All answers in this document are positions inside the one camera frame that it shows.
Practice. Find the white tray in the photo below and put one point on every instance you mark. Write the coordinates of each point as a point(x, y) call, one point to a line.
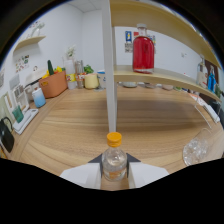
point(28, 120)

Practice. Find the pale yellow mug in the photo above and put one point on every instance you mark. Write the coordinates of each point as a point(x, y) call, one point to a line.
point(91, 81)

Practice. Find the clear bottle orange cap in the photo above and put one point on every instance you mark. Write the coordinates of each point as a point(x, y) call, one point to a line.
point(114, 160)

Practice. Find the clear glass with ice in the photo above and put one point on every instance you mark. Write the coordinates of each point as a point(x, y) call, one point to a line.
point(196, 150)

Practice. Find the green potted plant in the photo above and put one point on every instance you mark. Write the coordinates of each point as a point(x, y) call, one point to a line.
point(88, 69)

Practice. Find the orange storage basket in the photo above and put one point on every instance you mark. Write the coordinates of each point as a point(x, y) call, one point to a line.
point(53, 86)

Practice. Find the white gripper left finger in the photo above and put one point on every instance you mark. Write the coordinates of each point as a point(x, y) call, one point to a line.
point(83, 175)

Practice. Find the white vase with flowers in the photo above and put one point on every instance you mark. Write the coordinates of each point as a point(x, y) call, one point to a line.
point(70, 70)

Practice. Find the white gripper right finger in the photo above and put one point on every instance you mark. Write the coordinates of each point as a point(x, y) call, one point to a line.
point(146, 174)

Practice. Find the green cup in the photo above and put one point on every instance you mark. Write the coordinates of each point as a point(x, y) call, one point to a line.
point(18, 114)

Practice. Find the red liquid glass bottle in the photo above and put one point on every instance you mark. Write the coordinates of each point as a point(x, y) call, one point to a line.
point(143, 53)

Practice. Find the white blue gradient cup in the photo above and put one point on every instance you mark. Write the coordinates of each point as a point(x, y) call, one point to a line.
point(39, 98)

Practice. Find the black kettle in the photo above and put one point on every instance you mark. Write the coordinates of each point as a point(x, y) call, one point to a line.
point(6, 136)

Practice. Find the white ornament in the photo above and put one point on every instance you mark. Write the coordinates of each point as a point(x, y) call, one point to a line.
point(37, 29)

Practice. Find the wooden wall shelf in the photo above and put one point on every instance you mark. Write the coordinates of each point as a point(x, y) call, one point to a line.
point(30, 41)

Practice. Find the white-framed wooden shelf rack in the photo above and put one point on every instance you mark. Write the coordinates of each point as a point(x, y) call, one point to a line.
point(110, 66)

